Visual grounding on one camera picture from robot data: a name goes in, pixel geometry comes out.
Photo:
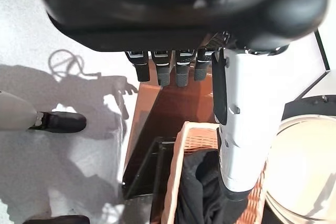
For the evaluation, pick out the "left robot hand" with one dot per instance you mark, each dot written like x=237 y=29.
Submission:
x=183 y=6

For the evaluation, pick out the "black garment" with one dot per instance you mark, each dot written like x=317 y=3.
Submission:
x=199 y=190

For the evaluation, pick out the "brown stool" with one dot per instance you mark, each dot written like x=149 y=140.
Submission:
x=178 y=103

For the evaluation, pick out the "rectangular wicker basket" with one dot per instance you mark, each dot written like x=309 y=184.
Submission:
x=199 y=137

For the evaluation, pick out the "black metal rack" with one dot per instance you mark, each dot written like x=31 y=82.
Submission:
x=157 y=155

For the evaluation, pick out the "silver left robot leg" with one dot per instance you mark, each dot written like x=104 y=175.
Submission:
x=60 y=121

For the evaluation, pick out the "silver robot leg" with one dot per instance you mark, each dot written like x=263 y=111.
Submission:
x=57 y=220
x=60 y=121

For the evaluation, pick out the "round glass washer door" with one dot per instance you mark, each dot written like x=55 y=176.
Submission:
x=302 y=161

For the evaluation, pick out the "silver right robot leg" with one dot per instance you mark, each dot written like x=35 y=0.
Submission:
x=57 y=220

